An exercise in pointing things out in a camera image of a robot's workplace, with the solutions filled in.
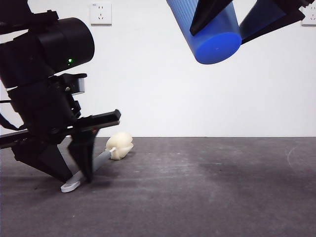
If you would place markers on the white wall socket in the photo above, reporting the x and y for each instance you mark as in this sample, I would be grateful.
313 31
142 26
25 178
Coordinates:
309 19
101 14

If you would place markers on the blue ribbed plastic cup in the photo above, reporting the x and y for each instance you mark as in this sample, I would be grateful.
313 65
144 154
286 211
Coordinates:
217 49

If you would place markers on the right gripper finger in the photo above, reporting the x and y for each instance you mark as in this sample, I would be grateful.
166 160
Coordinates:
266 19
209 12

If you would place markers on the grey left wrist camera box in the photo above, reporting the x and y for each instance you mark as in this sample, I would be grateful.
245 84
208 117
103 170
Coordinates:
82 86

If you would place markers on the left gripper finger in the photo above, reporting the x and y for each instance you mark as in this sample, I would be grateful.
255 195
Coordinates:
47 159
85 153

